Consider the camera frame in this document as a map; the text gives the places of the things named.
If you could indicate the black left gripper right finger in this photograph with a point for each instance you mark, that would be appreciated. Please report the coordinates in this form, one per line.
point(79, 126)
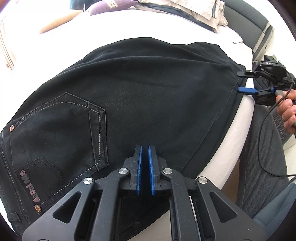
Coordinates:
point(198, 209)

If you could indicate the black denim pants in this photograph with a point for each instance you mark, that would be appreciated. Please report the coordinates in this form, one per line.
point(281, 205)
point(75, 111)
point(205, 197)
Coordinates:
point(89, 118)

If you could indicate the person right hand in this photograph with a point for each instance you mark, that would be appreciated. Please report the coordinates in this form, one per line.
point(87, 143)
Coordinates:
point(287, 110)

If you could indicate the yellow cushion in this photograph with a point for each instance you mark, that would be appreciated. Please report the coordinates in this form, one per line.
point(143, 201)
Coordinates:
point(60, 19)

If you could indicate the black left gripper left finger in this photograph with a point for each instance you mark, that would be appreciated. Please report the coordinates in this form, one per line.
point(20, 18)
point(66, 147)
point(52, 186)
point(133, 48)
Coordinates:
point(91, 210)

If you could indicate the grey trouser leg of person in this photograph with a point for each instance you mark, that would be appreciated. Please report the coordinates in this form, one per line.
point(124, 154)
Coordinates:
point(264, 192)

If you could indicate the purple cushion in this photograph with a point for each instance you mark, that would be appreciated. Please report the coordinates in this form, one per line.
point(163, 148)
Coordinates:
point(110, 5)

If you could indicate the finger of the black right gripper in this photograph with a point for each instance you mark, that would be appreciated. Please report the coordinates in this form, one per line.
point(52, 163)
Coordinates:
point(249, 74)
point(253, 91)

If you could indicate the grey padded headboard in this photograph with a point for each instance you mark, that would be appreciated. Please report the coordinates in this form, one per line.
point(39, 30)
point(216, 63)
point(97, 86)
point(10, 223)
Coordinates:
point(253, 27)

